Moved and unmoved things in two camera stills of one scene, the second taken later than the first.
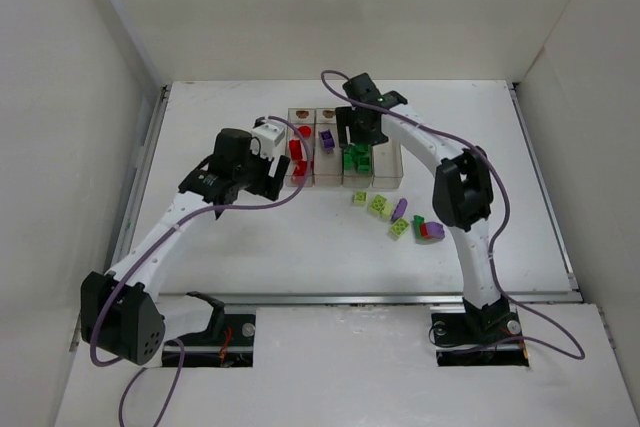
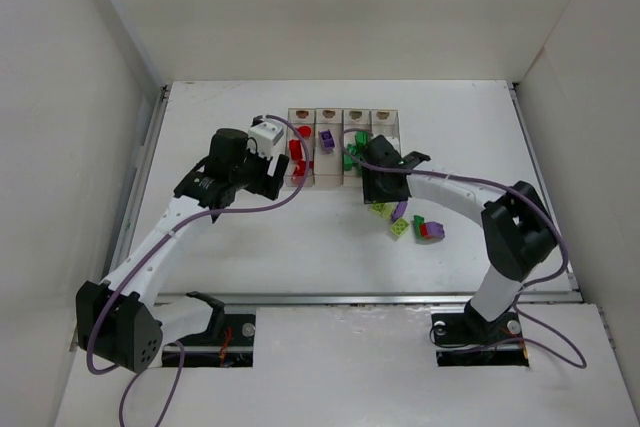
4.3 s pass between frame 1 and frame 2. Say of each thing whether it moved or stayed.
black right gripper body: moved
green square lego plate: stayed
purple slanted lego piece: stayed
